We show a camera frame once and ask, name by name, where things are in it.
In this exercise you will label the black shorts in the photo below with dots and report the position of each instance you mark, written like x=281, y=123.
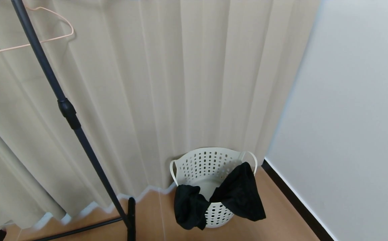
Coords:
x=241, y=194

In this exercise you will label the white laundry basket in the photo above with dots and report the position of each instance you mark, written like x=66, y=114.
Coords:
x=200, y=164

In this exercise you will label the black clothes rack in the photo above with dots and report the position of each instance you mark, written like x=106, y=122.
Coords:
x=67, y=110

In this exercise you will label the pink clothes hanger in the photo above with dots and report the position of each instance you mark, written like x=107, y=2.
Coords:
x=67, y=24

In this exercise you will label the beige curtain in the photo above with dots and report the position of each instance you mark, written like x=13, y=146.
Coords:
x=180, y=83

